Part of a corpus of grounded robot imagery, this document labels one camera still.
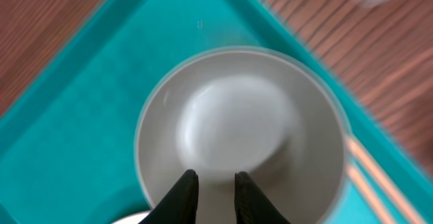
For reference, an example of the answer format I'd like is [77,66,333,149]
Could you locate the wooden chopstick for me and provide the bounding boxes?
[346,135,426,224]
[346,164,396,224]

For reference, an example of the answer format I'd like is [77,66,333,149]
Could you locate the large white dirty plate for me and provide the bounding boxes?
[112,211,150,224]

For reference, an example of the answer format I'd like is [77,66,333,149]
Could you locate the teal plastic serving tray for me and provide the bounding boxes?
[1,0,432,223]

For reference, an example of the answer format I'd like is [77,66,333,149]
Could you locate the grey round bowl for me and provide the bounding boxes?
[135,47,350,223]

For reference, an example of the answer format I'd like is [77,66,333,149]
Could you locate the left wooden chopstick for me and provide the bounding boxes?
[346,164,396,224]

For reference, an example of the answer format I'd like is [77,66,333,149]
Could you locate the right wooden chopstick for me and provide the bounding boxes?
[346,135,426,224]

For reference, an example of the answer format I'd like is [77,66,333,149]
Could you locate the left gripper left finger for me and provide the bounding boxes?
[139,169,199,224]

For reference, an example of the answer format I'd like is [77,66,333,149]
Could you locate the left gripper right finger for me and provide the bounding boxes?
[234,172,290,224]

